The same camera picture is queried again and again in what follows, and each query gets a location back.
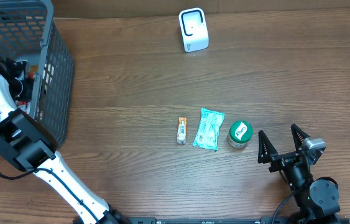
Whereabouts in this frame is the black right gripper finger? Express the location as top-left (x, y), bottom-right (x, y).
top-left (258, 130), bottom-right (278, 164)
top-left (290, 124), bottom-right (310, 151)

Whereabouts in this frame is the green lid Knorr jar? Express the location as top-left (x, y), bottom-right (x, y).
top-left (227, 120), bottom-right (253, 148)

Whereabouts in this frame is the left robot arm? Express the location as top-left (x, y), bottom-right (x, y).
top-left (0, 57), bottom-right (130, 223)

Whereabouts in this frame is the teal orange snack packet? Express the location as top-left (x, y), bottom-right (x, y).
top-left (193, 108), bottom-right (225, 151)

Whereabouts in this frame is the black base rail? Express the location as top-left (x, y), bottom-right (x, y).
top-left (72, 217), bottom-right (350, 224)

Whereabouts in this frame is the red white snack bar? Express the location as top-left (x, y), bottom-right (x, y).
top-left (16, 72), bottom-right (35, 114)

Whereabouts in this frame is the small orange white packet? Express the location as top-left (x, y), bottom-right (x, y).
top-left (177, 117), bottom-right (187, 144)

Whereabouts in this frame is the white barcode scanner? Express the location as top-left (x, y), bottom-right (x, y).
top-left (178, 7), bottom-right (210, 52)

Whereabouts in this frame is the grey plastic mesh basket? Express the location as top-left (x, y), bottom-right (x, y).
top-left (0, 1), bottom-right (74, 145)

